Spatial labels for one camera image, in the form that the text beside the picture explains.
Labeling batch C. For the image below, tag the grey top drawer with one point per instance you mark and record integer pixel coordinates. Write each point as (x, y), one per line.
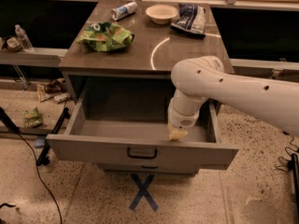
(124, 121)

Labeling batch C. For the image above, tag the blue white chip bag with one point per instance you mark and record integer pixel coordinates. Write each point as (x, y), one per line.
(191, 21)

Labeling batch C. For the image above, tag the brown bowl on shelf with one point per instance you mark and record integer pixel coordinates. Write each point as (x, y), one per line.
(10, 44)

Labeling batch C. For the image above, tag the white bowl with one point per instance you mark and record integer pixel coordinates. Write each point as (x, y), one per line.
(161, 14)

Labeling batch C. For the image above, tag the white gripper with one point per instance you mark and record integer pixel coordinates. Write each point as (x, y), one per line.
(181, 120)

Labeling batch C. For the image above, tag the blue tape X mark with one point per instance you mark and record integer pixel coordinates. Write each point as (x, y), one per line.
(143, 192)

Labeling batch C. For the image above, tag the crumpled snack wrapper on floor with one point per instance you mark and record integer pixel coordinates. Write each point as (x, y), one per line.
(47, 91)

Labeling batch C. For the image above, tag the silver blue soda can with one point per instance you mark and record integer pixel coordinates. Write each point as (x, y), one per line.
(124, 11)

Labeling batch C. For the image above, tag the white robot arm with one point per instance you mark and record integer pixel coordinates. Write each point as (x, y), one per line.
(200, 79)

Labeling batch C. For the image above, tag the grey drawer cabinet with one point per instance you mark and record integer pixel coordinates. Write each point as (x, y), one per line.
(155, 49)

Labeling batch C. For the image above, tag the green chip bag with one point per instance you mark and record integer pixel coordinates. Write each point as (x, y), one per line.
(106, 36)

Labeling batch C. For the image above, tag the small green bag on floor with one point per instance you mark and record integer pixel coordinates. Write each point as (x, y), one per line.
(32, 118)

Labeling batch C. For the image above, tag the grey bottom drawer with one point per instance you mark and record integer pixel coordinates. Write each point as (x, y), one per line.
(147, 169)

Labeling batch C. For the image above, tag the grey drawer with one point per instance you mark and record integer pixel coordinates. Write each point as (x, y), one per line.
(124, 121)
(147, 169)

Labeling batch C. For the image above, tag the clear water bottle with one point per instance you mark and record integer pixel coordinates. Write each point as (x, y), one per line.
(23, 37)

